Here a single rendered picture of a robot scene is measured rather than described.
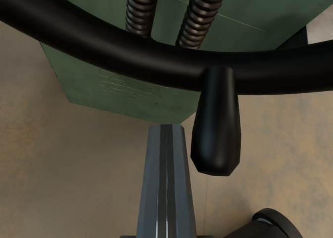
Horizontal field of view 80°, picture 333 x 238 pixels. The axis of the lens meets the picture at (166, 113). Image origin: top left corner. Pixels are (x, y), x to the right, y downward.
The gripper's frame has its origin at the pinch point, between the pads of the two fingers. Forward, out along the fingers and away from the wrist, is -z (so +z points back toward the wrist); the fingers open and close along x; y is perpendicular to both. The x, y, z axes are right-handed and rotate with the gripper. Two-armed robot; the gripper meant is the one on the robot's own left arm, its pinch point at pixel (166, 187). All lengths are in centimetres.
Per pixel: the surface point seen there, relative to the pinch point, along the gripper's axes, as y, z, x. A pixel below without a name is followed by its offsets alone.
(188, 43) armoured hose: 1.2, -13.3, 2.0
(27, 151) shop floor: -46, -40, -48
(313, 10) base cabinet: 1.2, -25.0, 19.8
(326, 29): -1.9, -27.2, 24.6
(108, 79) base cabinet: -19.7, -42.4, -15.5
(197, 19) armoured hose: 3.5, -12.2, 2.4
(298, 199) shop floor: -81, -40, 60
